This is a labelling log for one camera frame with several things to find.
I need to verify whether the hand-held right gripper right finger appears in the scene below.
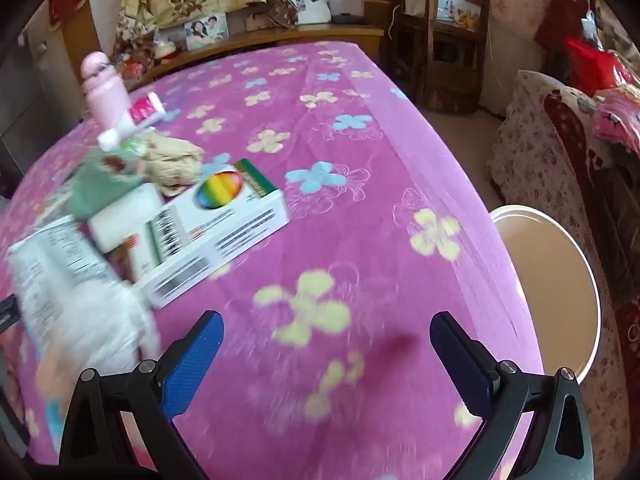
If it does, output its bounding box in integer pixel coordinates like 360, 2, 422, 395
429, 311, 596, 480

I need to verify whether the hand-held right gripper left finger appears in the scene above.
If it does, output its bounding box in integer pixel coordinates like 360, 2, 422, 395
57, 311, 224, 480

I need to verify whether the white plastic bag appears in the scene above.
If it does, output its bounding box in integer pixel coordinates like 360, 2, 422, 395
50, 280, 162, 377

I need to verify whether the white plastic bucket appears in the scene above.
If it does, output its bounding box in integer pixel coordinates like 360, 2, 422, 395
489, 205, 601, 386

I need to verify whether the white box with rainbow oval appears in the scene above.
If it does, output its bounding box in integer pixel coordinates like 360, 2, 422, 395
127, 158, 290, 310

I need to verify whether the plain white box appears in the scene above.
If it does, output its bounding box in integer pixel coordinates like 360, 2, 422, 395
87, 182, 164, 256

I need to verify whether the white milk carton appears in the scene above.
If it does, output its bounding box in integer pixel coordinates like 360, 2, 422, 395
7, 215, 119, 322

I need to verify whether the beige tissue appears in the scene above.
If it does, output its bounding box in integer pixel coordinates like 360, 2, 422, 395
142, 132, 205, 197

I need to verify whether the green packet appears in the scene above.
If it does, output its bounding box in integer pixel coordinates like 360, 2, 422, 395
70, 140, 149, 222

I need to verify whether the sofa with floral cover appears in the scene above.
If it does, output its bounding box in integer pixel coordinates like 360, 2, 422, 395
487, 70, 640, 480

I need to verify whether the dark jacket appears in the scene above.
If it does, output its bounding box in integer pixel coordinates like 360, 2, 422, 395
595, 162, 640, 281

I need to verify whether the pink floral blanket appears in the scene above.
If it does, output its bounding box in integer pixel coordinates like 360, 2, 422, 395
0, 40, 546, 480

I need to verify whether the white tube with pink label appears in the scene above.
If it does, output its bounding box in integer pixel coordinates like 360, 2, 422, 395
97, 94, 166, 152

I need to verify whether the pink bottle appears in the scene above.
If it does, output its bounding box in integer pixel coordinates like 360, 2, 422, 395
81, 51, 132, 133

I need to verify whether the pink cartoon blanket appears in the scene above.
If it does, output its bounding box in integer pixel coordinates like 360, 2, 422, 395
590, 85, 640, 156

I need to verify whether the dark wooden rack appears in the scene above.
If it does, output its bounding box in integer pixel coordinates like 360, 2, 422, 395
387, 0, 490, 114

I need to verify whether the white red figurine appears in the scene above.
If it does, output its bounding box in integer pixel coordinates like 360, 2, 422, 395
152, 35, 179, 62

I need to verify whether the framed photo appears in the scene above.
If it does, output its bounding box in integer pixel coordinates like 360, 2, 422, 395
185, 14, 230, 52

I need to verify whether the red plastic bag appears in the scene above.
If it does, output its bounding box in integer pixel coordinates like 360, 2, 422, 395
565, 37, 632, 97

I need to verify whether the low wooden cabinet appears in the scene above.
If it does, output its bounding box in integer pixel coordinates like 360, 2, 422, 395
115, 24, 385, 92

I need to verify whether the red hanging garment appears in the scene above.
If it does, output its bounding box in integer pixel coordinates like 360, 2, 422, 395
534, 0, 594, 52

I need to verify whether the unframed photo print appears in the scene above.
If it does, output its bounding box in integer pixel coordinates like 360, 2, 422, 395
285, 0, 334, 26

